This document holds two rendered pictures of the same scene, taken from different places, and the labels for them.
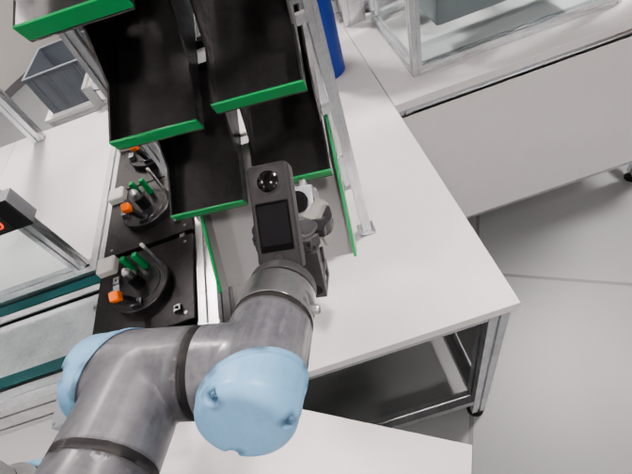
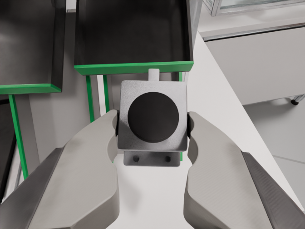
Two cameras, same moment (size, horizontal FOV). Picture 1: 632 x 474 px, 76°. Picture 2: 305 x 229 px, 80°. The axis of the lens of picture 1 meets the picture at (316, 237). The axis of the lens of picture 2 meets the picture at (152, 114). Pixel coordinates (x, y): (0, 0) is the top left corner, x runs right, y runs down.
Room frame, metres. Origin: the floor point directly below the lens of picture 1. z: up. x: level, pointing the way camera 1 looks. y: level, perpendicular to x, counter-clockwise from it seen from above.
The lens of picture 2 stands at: (0.35, 0.02, 1.34)
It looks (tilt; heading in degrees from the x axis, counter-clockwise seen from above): 56 degrees down; 346
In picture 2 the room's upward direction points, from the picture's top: 3 degrees counter-clockwise
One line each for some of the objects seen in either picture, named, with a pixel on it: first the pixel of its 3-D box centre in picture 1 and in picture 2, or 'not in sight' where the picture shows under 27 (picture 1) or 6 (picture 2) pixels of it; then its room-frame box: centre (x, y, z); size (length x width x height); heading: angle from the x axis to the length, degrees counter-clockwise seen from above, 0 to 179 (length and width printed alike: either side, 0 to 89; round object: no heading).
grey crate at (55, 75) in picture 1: (90, 63); not in sight; (2.72, 0.85, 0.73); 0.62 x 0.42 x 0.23; 85
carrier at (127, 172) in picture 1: (145, 144); not in sight; (1.12, 0.36, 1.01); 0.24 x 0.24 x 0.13; 85
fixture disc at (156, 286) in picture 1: (142, 286); not in sight; (0.62, 0.40, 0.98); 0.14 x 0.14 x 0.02
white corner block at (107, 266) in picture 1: (110, 268); not in sight; (0.73, 0.49, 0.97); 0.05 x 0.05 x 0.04; 85
